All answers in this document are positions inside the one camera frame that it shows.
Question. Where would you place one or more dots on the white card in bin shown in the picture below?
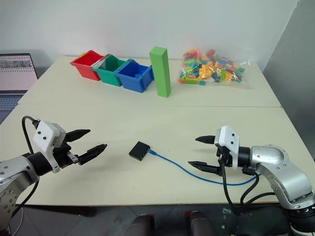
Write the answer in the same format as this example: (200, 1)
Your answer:
(100, 64)

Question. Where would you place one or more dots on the grey partition panel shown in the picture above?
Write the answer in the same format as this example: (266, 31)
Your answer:
(292, 73)

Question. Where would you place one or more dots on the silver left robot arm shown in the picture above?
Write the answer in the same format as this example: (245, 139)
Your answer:
(14, 169)

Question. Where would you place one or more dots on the tall green block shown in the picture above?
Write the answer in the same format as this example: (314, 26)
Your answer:
(162, 71)

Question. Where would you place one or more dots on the grey laptop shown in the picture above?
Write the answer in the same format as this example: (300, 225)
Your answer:
(13, 73)

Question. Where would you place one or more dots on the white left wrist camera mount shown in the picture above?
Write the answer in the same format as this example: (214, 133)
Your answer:
(45, 136)

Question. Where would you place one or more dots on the red plastic bin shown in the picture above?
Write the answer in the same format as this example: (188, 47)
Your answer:
(86, 66)

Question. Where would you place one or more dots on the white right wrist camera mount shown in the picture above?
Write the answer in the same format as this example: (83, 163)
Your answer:
(227, 140)

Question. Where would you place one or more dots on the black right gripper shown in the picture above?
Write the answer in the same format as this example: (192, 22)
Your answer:
(224, 158)

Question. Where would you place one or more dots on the blue plastic bin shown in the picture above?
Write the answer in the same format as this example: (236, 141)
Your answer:
(134, 81)

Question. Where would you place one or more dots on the green plastic bin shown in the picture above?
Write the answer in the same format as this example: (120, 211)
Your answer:
(108, 73)

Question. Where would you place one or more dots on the small yellow object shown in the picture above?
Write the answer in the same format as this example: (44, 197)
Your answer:
(83, 54)

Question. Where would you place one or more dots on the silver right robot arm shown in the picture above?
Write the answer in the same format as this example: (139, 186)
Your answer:
(273, 159)

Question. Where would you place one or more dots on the small black box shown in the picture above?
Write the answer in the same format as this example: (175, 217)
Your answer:
(139, 150)

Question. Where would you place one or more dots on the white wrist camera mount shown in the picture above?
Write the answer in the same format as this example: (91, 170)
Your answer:
(227, 140)
(45, 136)

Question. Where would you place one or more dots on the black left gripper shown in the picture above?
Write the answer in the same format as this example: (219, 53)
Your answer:
(62, 156)

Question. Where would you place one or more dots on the dark rounded shape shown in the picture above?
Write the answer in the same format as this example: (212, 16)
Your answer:
(201, 225)
(141, 226)

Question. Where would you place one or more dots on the clear bag of colourful bricks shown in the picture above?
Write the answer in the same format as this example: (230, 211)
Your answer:
(209, 68)

